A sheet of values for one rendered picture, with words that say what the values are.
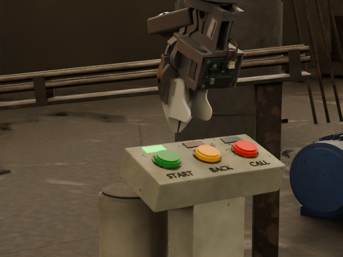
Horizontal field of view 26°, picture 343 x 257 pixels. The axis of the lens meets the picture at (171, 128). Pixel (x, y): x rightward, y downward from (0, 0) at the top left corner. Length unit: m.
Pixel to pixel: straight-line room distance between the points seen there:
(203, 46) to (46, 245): 1.80
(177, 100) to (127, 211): 0.27
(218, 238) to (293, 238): 1.63
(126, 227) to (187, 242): 0.14
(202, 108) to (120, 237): 0.30
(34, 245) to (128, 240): 1.48
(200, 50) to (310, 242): 1.82
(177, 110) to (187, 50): 0.10
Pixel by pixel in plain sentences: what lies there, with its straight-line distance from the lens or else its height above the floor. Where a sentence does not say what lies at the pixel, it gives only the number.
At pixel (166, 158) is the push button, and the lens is 1.10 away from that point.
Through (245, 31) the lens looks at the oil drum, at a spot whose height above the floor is 0.72.
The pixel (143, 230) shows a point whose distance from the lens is 1.25.
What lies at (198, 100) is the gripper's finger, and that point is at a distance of 1.07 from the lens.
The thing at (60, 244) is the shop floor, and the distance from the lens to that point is 2.71.
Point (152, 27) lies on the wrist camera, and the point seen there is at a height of 0.80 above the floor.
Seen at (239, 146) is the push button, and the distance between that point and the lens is 1.19.
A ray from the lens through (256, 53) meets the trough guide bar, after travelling 1.43.
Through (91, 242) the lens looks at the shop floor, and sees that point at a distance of 2.72.
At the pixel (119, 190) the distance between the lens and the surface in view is 1.28.
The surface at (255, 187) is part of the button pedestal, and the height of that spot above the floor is 0.55.
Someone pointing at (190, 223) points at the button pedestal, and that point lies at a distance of 1.13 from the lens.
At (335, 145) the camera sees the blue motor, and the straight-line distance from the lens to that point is 2.84.
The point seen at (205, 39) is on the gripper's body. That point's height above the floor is 0.79.
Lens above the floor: 0.83
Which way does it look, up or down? 9 degrees down
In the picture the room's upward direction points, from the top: straight up
